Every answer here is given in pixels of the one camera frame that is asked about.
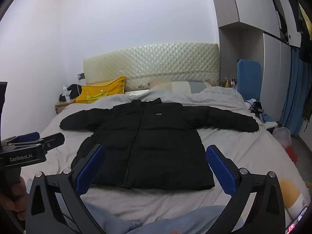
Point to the black stand device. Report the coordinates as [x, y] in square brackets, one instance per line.
[257, 107]

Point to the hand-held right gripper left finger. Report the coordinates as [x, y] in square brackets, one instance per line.
[89, 165]

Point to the dark patterned hanging scarf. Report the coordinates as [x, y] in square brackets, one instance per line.
[307, 112]

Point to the person's left hand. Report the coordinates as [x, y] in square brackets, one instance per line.
[18, 199]

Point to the wooden nightstand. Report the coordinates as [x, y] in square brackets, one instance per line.
[61, 107]

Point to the black bag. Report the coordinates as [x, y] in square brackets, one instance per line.
[74, 90]

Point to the smartphone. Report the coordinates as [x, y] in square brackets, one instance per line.
[298, 220]

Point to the white plastic bottle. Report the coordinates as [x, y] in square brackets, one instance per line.
[65, 95]

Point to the grey bed blanket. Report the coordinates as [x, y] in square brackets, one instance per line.
[243, 146]

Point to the white side table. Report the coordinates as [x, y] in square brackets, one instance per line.
[271, 124]

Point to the blue curtain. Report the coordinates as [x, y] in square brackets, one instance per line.
[295, 90]

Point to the yellow and white soft object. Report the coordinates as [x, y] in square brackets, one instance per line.
[291, 195]

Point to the patterned bed sheet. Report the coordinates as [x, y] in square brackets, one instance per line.
[136, 92]

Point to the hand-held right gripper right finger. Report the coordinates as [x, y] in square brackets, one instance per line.
[223, 168]

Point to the cream quilted headboard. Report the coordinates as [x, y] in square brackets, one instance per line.
[151, 63]

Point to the patchwork pillow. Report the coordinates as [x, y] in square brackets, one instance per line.
[180, 86]

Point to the clear plastic bag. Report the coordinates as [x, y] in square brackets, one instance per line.
[282, 135]

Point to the black puffer jacket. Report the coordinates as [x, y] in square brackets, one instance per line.
[151, 139]

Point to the yellow pillow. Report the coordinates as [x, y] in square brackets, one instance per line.
[102, 91]

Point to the white wardrobe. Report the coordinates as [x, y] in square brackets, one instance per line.
[253, 4]

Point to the person's legs in grey trousers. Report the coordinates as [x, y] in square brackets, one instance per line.
[170, 221]

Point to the row of small bottles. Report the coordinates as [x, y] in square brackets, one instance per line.
[230, 82]

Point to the red bag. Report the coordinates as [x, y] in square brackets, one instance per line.
[292, 154]

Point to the wall socket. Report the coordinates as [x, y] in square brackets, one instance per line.
[81, 76]

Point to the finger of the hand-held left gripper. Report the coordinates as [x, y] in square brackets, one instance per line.
[54, 140]
[30, 135]

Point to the blue padded chair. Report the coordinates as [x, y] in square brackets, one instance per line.
[248, 78]

